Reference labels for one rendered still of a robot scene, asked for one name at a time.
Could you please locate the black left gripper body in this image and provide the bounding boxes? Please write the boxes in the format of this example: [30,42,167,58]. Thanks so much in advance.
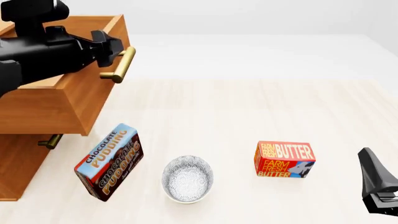
[90,30,124,68]

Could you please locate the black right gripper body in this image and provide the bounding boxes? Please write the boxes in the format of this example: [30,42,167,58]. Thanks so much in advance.
[361,186,398,217]

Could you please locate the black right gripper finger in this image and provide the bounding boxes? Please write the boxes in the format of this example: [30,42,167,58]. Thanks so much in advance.
[357,147,398,195]

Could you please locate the brass drawer handle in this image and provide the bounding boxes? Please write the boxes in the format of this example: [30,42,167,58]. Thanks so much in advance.
[99,46,137,84]
[37,134,64,150]

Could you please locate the wooden drawer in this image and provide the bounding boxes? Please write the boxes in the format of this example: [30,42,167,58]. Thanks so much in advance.
[0,14,132,137]

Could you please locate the wooden cabinet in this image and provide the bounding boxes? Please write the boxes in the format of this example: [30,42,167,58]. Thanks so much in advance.
[0,133,65,202]

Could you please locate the patterned black white bowl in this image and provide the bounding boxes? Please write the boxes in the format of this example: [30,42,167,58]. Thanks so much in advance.
[161,155,215,205]

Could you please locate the red butter box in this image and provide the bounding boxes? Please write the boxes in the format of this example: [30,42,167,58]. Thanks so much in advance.
[253,140,317,179]

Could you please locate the chocolate pudding box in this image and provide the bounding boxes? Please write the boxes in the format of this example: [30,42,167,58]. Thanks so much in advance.
[73,123,145,203]

